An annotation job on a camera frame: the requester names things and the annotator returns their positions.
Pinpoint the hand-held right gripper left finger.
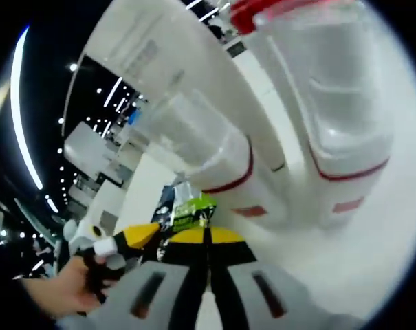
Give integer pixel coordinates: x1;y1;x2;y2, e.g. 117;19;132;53
58;228;209;330

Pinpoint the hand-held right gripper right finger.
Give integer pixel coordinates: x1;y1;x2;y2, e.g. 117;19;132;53
208;227;358;330

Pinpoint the green black packet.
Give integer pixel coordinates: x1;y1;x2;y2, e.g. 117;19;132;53
151;183;218;235

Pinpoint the white skincare tube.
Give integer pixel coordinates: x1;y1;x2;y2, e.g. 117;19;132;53
85;0;288;175

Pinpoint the person's left hand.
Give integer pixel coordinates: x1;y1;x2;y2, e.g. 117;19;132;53
21;255;109;318

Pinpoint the ceiling light strip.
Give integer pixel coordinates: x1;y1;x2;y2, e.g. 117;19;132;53
9;26;44;190

